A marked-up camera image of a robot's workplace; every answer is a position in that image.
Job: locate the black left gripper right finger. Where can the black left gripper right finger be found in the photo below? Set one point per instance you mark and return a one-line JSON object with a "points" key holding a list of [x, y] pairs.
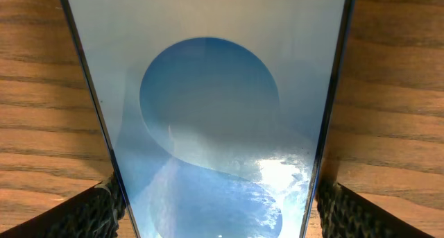
{"points": [[345, 214]]}

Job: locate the blue Galaxy smartphone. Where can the blue Galaxy smartphone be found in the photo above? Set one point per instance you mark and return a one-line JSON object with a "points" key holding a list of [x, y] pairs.
{"points": [[214, 112]]}

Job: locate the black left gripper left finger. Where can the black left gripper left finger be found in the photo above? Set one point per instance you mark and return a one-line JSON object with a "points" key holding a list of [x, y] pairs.
{"points": [[94, 213]]}

